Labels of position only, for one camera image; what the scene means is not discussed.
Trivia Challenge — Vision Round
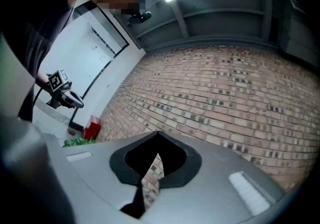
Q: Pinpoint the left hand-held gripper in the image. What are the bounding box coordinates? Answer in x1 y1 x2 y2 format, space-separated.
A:
46 68 85 109

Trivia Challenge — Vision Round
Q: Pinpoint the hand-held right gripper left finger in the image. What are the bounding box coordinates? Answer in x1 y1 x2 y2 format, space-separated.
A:
42 130 161 224

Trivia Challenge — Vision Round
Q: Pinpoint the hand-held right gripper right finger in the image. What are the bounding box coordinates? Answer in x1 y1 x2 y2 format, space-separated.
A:
141 130 286 224

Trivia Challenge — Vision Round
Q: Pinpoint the red box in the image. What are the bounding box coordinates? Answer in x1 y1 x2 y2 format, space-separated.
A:
83 115 102 140

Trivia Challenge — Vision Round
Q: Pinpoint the person's left forearm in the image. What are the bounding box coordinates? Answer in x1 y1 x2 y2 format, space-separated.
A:
36 72 51 88

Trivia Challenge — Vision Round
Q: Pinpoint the green leafy plant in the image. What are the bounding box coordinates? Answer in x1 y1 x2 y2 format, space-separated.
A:
63 136 97 148

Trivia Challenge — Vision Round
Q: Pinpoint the person's dark printed shirt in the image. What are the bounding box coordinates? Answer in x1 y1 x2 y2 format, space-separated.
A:
0 0 101 122

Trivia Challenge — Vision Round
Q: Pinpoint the black door frame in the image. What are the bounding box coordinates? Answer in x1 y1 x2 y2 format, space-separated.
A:
68 0 131 130

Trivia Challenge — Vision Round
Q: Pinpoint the black cable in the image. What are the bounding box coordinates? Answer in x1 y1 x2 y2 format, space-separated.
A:
32 82 51 106

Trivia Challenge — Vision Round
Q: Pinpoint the black head camera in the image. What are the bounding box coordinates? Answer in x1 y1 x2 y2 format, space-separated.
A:
126 10 153 26

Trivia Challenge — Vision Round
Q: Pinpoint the grey ventilation duct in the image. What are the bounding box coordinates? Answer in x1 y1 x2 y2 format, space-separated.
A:
279 0 320 66

